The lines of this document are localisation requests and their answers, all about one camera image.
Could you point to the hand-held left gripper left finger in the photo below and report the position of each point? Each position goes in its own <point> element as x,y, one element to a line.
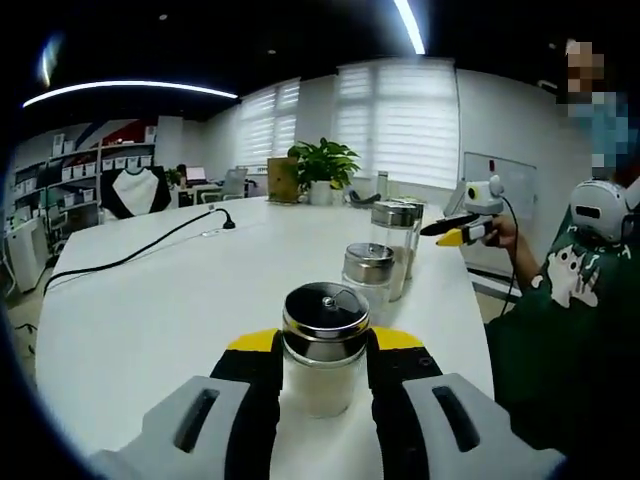
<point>250,415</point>

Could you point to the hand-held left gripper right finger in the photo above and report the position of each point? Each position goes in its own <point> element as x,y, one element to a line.
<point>395,425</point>

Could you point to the small seasoning bottle beige powder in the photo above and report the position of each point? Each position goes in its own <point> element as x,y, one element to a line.
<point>325,320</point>

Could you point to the tall seasoning bottle pale powder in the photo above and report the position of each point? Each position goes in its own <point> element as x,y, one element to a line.
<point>390,215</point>

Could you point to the person in green shirt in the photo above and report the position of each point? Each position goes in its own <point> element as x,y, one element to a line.
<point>550,360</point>

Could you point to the tall seasoning bottle brown powder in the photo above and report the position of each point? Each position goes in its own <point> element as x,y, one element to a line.
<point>419,212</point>

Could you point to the black and white shirt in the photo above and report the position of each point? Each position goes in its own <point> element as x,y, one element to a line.
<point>135,192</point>

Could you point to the shelf of white storage boxes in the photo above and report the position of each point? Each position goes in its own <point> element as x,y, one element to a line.
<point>120,162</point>

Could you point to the grey curved device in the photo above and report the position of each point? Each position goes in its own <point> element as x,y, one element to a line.
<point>362,200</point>

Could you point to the large window blind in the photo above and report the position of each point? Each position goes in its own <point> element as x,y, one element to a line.
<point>400,125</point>

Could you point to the small seasoning bottle white powder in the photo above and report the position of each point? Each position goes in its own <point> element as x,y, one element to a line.
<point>367,265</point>

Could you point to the small window blind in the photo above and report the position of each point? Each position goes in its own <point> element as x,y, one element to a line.
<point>270,130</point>

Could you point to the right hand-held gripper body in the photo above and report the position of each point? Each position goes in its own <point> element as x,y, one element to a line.
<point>482,202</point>

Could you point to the white cabinet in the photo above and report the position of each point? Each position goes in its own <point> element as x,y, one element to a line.
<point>25,260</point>

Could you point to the white tall flask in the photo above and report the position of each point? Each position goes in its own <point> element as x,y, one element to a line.
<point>383,185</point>

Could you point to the whiteboard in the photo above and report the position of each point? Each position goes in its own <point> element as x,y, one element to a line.
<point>520,180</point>

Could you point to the curved ceiling light strip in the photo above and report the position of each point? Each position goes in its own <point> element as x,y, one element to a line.
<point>415,40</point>
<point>130,83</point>

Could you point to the person's right hand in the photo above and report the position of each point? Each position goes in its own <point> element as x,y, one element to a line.
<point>505,234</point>

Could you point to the white chest device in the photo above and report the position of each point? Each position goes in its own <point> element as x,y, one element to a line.
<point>595,210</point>

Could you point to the brown cardboard box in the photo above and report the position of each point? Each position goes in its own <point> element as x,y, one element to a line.
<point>280,180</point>

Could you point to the green potted plant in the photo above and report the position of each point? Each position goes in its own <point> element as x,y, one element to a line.
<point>325,160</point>

